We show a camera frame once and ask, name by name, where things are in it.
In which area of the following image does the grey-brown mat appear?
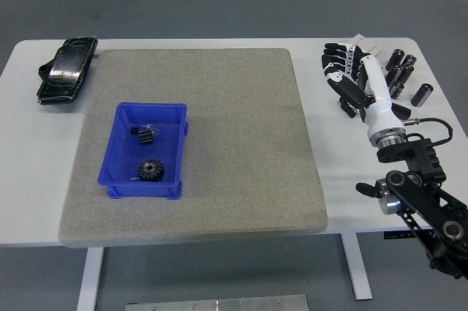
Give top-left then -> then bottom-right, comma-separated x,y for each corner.
58,48 -> 329,248

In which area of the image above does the small black gear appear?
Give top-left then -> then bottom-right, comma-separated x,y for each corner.
137,124 -> 154,146

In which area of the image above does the large black gear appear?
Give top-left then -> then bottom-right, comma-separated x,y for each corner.
137,159 -> 165,182

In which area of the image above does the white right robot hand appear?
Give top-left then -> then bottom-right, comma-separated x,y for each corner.
320,42 -> 407,139

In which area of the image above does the small clear screw bag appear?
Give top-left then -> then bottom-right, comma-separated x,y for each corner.
141,124 -> 164,140

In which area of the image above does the black adapter cord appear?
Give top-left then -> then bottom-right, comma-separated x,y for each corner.
339,97 -> 358,119

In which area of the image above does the black power adapter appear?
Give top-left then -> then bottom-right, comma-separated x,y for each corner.
393,104 -> 412,121

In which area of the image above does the black wrapped device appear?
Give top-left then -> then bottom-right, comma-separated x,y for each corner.
35,36 -> 99,106

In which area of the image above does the white switch panel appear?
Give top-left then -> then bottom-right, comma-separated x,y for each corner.
350,34 -> 383,56

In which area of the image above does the white table leg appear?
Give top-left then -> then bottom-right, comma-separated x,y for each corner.
341,233 -> 374,301
76,247 -> 105,311

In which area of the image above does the silver metal plate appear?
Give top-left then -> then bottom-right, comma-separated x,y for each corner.
125,293 -> 309,311

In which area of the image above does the blue plastic box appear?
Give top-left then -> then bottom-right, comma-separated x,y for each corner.
97,102 -> 189,201

